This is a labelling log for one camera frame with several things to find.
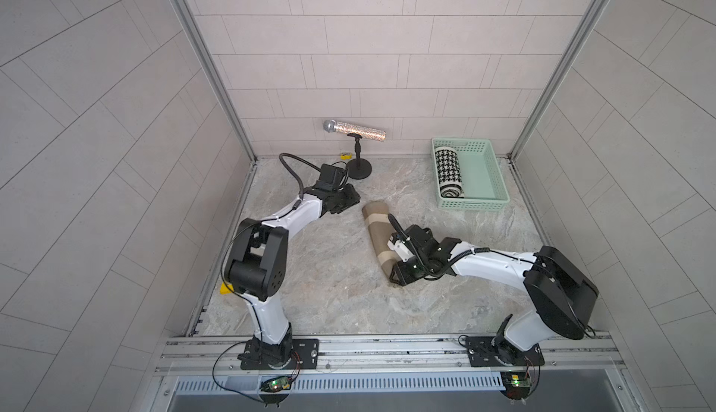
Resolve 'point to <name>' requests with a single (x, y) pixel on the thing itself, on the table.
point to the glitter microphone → (331, 126)
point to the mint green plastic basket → (482, 178)
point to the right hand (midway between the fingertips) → (393, 279)
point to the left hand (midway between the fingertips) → (362, 195)
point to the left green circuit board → (275, 384)
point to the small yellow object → (346, 157)
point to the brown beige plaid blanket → (378, 228)
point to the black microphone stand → (358, 168)
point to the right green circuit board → (516, 385)
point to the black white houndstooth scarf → (448, 172)
